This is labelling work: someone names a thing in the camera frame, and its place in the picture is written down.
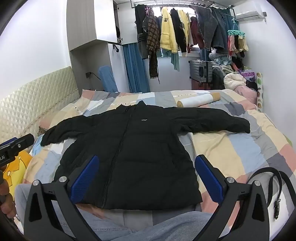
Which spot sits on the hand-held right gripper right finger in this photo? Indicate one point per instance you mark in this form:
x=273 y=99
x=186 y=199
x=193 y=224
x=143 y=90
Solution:
x=208 y=178

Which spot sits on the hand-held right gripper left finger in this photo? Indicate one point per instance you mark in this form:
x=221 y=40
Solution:
x=84 y=178

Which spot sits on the black puffer jacket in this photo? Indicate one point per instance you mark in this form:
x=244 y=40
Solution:
x=143 y=150

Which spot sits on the pile of mixed clothes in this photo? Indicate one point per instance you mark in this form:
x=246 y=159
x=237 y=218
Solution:
x=222 y=63

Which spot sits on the metal ceiling clothes rack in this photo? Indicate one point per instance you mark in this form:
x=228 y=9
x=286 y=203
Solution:
x=180 y=4

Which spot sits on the person's left hand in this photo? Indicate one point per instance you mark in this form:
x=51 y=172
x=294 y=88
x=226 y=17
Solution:
x=7 y=204

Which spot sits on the yellow cartoon pillow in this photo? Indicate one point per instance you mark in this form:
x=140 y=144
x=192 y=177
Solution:
x=18 y=166

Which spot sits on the pastel checkered bed blanket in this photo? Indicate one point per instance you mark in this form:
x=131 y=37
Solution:
x=242 y=150

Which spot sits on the cream quilted headboard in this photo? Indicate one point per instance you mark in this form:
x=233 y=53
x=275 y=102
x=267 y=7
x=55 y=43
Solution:
x=34 y=97

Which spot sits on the black belt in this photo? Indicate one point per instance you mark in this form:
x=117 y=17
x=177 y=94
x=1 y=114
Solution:
x=283 y=183

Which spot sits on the white cylindrical bolster pillow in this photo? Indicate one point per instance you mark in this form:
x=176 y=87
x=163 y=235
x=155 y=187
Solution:
x=198 y=100

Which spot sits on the pink quilt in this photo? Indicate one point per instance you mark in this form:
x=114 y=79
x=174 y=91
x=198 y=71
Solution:
x=246 y=95

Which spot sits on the dark red box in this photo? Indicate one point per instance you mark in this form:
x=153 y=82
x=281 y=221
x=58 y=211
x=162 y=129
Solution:
x=201 y=85

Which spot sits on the white dotted panel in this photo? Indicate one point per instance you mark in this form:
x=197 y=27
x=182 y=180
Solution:
x=259 y=92

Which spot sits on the cream rolled quilt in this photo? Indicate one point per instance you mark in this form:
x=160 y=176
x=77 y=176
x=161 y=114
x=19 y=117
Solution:
x=234 y=81

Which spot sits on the blue padded board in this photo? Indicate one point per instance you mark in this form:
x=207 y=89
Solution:
x=108 y=78

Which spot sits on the grey suitcase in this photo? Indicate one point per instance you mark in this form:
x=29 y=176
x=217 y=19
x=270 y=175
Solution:
x=201 y=70

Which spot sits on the blue curtain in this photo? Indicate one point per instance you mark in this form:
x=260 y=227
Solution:
x=136 y=69

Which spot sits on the hanging teal scarf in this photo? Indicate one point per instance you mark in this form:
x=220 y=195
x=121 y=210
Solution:
x=175 y=60

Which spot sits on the green sock drying hanger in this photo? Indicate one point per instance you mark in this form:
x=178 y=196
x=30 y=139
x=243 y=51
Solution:
x=238 y=42

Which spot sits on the grey wardrobe cabinet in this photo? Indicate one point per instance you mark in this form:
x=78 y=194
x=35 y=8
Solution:
x=87 y=27

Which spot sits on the hanging maroon garment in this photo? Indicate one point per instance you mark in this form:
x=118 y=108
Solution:
x=196 y=32

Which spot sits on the hanging black sweater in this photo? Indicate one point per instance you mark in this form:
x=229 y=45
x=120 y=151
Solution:
x=179 y=34

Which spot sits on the hanging dark jeans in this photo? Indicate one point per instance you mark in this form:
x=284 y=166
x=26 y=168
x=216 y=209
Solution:
x=223 y=30

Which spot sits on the hanging yellow fleece jacket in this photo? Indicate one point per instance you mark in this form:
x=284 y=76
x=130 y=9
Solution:
x=167 y=32

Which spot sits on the hanging grey denim jacket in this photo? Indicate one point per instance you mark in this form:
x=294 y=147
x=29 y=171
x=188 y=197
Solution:
x=207 y=25

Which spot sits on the hanging cream cardigan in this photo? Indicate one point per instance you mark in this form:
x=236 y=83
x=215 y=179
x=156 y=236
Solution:
x=186 y=23

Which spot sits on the hanging black coat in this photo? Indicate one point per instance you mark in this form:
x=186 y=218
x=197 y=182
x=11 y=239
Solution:
x=140 y=27

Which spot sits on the white air conditioner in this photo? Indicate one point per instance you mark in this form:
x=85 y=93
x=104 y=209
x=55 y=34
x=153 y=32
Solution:
x=247 y=10

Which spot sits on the black wall outlet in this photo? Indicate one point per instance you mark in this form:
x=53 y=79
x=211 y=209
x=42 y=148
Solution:
x=88 y=74

